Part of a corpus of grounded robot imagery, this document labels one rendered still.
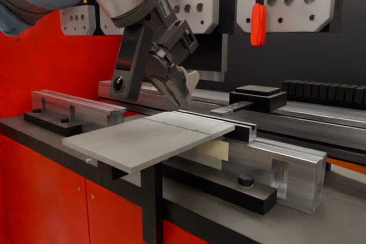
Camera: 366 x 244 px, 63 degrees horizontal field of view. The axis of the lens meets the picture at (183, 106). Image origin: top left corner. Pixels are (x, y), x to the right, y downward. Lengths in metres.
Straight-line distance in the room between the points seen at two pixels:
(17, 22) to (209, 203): 0.41
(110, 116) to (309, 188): 0.56
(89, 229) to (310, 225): 0.55
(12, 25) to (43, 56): 0.97
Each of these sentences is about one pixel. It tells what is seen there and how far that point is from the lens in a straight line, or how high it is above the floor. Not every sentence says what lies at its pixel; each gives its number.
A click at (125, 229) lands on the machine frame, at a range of 0.72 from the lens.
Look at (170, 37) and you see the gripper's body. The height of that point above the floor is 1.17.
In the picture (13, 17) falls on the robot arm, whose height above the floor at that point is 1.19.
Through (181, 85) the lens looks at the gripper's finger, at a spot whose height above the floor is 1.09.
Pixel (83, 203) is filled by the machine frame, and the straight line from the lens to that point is 0.85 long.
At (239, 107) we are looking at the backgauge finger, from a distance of 0.73.
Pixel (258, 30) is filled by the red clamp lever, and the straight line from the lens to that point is 0.49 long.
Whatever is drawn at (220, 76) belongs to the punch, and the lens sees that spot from 0.62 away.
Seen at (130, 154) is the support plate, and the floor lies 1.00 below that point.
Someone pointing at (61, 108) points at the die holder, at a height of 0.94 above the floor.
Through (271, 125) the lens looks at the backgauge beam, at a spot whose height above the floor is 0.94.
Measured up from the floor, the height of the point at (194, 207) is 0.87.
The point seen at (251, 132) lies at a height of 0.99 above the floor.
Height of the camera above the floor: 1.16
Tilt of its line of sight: 13 degrees down
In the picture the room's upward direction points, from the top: straight up
